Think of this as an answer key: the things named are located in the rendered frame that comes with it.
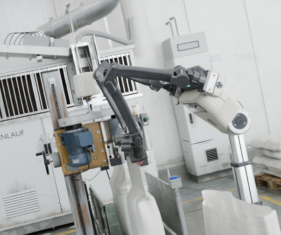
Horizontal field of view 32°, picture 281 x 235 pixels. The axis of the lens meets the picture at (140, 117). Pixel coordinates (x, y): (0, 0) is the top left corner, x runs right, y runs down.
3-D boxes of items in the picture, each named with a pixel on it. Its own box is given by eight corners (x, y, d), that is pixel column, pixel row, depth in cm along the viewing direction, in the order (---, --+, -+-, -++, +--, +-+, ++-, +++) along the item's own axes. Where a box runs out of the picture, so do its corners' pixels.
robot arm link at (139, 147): (143, 146, 279) (142, 138, 283) (130, 146, 279) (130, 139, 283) (143, 154, 285) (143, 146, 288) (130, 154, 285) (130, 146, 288)
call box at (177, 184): (182, 186, 342) (180, 177, 342) (172, 189, 341) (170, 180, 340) (179, 184, 350) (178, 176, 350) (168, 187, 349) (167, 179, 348)
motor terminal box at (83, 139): (95, 147, 320) (92, 130, 319) (81, 151, 314) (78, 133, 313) (89, 148, 327) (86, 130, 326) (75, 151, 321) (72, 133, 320)
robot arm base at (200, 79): (206, 71, 266) (199, 92, 266) (192, 66, 265) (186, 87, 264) (211, 70, 258) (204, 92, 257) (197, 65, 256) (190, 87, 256)
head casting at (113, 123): (148, 150, 351) (139, 109, 349) (115, 157, 346) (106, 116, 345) (140, 147, 380) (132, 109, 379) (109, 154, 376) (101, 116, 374)
